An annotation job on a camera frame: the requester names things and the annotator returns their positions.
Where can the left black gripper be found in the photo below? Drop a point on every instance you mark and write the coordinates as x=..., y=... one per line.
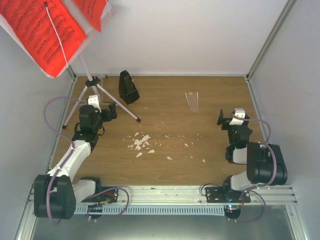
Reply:
x=113, y=113

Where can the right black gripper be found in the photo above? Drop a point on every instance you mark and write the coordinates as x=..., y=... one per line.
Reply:
x=225, y=121

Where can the black metronome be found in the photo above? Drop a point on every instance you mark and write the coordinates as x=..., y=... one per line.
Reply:
x=127, y=89

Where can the clear plastic metronome cover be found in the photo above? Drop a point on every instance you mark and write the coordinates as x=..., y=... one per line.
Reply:
x=192, y=99

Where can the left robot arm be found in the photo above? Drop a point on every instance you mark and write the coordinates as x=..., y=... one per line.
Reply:
x=55, y=195

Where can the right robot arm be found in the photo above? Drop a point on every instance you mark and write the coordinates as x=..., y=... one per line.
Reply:
x=265, y=165

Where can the white tripod music stand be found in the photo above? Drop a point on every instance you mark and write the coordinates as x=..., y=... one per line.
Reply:
x=92, y=80

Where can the white debris pile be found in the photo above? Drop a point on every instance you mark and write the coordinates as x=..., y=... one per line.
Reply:
x=140, y=144

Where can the red sheet music right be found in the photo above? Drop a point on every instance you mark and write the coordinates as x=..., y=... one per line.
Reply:
x=92, y=10

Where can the red sheet music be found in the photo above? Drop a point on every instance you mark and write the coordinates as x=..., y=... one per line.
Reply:
x=47, y=31
x=92, y=10

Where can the red sheet music left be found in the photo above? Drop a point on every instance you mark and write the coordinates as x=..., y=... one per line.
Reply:
x=47, y=31

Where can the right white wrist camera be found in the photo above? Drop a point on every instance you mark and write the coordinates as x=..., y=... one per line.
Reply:
x=238, y=117

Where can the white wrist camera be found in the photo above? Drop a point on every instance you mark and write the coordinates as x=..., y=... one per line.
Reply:
x=93, y=100
x=238, y=117

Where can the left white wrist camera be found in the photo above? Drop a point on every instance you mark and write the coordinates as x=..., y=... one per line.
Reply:
x=93, y=100

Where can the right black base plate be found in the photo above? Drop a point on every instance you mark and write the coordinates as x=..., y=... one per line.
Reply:
x=216, y=194

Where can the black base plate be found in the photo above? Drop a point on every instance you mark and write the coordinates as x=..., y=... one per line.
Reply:
x=216, y=194
x=108, y=197

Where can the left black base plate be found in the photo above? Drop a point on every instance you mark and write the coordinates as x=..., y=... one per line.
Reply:
x=108, y=197

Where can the aluminium rail with cable duct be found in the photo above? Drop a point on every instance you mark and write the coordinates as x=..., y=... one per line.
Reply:
x=179, y=200

